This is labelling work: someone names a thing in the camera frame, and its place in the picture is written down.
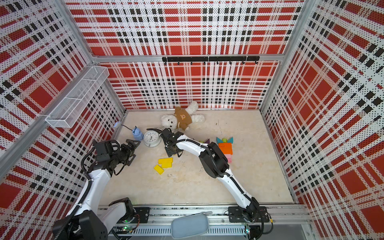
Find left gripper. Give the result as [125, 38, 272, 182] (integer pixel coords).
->
[109, 139, 141, 166]

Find yellow long block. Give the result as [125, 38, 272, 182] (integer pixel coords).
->
[158, 158, 173, 165]

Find yellow short block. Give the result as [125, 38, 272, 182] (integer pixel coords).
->
[162, 163, 172, 169]

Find yellow small block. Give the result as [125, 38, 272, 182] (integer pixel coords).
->
[154, 165, 164, 175]

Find orange block top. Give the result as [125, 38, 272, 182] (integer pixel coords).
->
[219, 143, 232, 148]

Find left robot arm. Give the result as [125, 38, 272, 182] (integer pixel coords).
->
[53, 140, 141, 240]

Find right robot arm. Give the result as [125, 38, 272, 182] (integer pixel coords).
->
[148, 128, 270, 223]

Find white alarm clock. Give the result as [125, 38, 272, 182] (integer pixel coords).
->
[143, 130, 162, 148]

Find white teddy bear brown shirt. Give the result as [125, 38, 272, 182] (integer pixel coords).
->
[161, 101, 205, 131]

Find grey pouch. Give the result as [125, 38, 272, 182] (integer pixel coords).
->
[171, 213, 210, 240]

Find blue cable connector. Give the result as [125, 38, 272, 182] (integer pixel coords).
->
[132, 127, 144, 141]

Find white wire mesh basket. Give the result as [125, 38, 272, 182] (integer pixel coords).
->
[46, 66, 110, 129]

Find black hook rail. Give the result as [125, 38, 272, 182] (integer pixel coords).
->
[162, 56, 260, 64]

